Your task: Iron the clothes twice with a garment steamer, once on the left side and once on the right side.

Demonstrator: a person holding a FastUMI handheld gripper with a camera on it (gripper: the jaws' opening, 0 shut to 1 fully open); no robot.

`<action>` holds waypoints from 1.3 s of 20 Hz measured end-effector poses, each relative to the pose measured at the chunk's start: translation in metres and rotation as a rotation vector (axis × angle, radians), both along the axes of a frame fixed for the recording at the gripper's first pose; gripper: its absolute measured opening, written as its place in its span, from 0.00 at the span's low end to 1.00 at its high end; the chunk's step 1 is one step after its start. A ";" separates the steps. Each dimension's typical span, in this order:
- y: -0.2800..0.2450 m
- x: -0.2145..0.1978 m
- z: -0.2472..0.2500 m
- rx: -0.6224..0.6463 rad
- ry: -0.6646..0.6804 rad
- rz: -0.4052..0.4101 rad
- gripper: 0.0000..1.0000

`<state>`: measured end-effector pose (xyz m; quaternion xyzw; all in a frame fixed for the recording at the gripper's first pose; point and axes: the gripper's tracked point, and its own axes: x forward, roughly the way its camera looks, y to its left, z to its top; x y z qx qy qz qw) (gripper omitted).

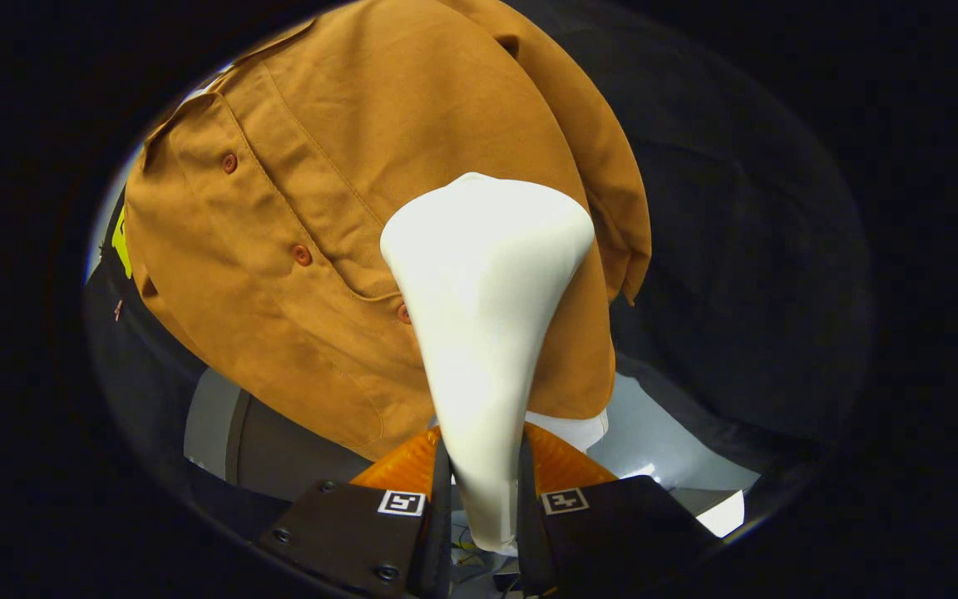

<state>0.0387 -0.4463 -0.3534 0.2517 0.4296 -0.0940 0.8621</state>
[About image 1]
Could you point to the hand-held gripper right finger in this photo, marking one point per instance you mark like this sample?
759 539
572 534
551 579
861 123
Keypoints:
526 507

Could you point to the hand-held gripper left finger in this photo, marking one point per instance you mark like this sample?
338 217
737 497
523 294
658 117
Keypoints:
442 507

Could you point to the brown button-up shirt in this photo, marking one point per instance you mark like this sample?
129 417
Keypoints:
296 166

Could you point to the white mannequin torso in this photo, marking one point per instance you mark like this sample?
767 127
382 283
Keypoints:
575 431

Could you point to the grey cabinet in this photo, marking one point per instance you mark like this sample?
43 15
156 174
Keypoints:
279 441

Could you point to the black backdrop cloth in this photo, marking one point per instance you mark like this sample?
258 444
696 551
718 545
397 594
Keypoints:
737 249

